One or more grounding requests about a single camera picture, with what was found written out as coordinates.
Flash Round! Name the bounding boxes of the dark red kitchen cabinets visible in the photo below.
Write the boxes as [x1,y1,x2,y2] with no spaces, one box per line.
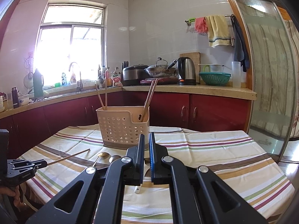
[1,91,251,159]

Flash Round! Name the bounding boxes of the dark blue hanging cloth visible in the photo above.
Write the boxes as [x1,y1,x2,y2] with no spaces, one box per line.
[231,14,250,72]

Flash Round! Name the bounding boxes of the wall towel rack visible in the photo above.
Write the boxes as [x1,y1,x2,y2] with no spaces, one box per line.
[184,14,235,27]

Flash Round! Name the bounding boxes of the knife block with knives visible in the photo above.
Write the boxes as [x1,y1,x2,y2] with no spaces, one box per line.
[122,61,129,75]

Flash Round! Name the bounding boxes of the chrome sink faucet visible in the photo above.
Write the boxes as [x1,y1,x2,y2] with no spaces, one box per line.
[68,62,83,92]

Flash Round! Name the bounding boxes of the black rice cooker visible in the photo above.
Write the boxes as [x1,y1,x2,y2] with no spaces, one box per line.
[122,64,149,86]

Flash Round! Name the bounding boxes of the striped tablecloth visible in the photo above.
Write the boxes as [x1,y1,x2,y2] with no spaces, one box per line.
[18,123,296,224]

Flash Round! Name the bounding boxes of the stainless electric kettle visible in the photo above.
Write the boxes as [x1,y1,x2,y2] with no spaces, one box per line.
[177,57,196,85]

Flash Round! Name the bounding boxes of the wooden cutting board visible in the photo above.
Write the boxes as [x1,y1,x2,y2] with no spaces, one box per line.
[179,52,201,84]

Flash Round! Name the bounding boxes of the gold metal spoon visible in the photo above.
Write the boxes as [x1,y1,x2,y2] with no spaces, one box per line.
[92,152,110,167]

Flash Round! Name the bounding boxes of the red induction cooktop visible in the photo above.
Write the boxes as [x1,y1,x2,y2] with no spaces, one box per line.
[140,77,178,85]

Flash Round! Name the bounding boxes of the translucent plastic container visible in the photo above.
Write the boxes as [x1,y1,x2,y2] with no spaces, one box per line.
[232,61,241,88]

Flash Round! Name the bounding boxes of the red white snack bag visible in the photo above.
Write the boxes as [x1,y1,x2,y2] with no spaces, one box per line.
[111,74,123,87]

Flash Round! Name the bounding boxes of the steel wok with lid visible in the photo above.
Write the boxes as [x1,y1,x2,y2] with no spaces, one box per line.
[144,57,175,78]

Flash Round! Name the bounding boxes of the yellow hanging towel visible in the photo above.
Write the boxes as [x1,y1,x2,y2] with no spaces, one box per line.
[205,15,231,48]

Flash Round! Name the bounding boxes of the beige perforated utensil caddy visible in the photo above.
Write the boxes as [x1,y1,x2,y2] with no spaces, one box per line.
[96,106,150,150]

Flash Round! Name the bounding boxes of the white blue ceramic bowl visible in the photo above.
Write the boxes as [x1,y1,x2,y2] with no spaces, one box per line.
[19,95,30,106]

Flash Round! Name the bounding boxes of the dark travel mug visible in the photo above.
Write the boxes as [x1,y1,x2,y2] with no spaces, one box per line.
[12,87,19,109]

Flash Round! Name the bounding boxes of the dish soap spray bottle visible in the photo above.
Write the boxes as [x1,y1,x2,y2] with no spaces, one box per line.
[70,72,76,84]

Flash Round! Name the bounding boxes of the teal plastic colander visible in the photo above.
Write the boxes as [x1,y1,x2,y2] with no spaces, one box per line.
[199,72,231,86]

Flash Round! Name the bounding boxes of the white ceramic spoon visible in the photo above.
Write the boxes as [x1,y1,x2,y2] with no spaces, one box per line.
[134,184,142,194]

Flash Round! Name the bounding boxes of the orange sauce bottle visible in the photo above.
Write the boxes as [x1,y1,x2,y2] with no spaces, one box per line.
[105,67,113,87]

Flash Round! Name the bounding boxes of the wooden framed glass door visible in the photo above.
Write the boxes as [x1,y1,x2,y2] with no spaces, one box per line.
[228,0,298,161]

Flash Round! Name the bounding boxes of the green thermos flask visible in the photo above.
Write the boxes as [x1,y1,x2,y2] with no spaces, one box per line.
[33,69,44,99]

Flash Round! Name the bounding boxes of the pink rubber gloves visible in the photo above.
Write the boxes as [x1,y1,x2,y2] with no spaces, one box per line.
[195,17,208,34]

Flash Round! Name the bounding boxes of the silver metal spoon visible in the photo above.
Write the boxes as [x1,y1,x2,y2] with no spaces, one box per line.
[108,155,122,164]

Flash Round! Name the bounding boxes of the blue label bottle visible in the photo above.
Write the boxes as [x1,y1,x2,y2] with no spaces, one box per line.
[61,72,67,86]

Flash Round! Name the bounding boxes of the window with white frame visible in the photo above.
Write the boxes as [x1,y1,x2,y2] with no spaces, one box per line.
[33,3,105,88]

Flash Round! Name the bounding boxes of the person's left hand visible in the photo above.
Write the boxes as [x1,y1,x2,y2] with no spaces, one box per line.
[1,186,27,212]

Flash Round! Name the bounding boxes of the hanging mesh strainer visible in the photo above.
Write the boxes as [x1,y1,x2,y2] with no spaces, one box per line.
[23,55,33,94]

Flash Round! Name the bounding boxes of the beige stone countertop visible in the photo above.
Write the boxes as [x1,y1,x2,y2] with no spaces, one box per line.
[0,84,258,119]

